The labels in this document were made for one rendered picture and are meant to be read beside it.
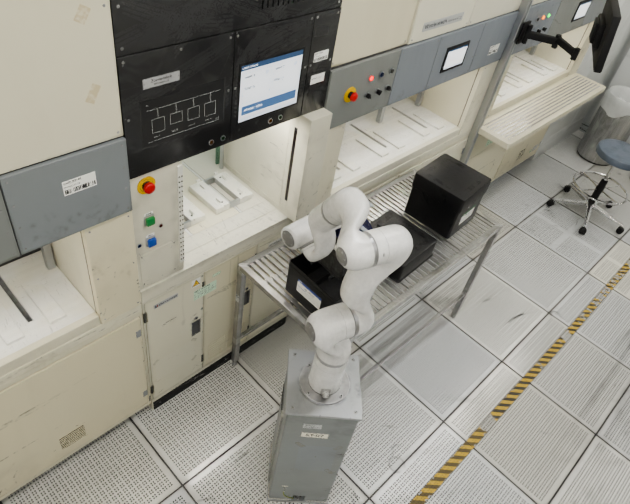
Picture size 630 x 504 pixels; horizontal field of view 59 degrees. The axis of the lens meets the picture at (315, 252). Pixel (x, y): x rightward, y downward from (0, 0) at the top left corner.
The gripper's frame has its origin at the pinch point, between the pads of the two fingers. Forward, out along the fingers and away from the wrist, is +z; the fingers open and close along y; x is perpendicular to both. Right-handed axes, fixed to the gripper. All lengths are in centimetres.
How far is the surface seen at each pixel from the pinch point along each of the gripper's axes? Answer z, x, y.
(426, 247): 49, -39, 13
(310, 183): 15.1, -17.8, -34.1
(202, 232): -28, -38, -53
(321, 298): -14.1, -36.5, 6.6
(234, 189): -1, -35, -66
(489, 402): 74, -125, 69
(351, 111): 39, 8, -38
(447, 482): 18, -125, 80
